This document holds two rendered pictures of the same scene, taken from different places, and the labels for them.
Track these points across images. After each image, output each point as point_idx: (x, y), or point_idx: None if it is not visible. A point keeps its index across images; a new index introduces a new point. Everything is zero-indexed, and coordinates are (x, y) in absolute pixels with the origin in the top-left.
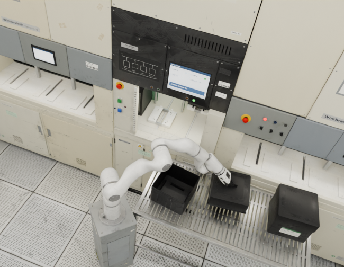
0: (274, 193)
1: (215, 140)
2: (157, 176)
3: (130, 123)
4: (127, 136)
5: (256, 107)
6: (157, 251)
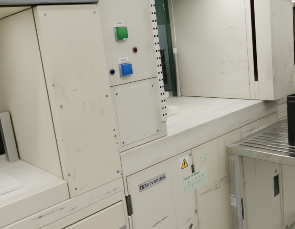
0: None
1: (284, 25)
2: (291, 151)
3: (154, 102)
4: (155, 155)
5: None
6: None
